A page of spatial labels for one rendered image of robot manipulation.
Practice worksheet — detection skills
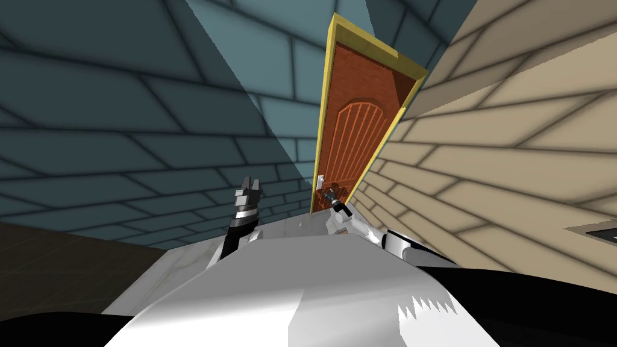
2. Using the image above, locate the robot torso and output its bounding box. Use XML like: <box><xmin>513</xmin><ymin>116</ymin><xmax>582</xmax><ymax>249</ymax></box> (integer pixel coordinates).
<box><xmin>102</xmin><ymin>215</ymin><xmax>502</xmax><ymax>347</ymax></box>

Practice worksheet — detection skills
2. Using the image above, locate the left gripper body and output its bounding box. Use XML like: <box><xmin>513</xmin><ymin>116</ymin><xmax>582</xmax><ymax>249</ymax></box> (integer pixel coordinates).
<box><xmin>234</xmin><ymin>188</ymin><xmax>263</xmax><ymax>210</ymax></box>

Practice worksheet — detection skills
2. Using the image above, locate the brown wooden door leaf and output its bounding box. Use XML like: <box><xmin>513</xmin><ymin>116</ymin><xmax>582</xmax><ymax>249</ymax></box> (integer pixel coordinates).
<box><xmin>312</xmin><ymin>42</ymin><xmax>418</xmax><ymax>214</ymax></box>

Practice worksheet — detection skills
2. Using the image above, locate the dark framed window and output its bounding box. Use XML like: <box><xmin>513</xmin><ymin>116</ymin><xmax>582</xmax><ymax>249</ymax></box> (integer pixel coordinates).
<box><xmin>563</xmin><ymin>221</ymin><xmax>617</xmax><ymax>245</ymax></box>

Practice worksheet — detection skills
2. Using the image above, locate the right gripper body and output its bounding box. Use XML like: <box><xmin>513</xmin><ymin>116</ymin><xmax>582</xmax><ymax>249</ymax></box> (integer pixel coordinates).
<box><xmin>322</xmin><ymin>189</ymin><xmax>344</xmax><ymax>211</ymax></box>

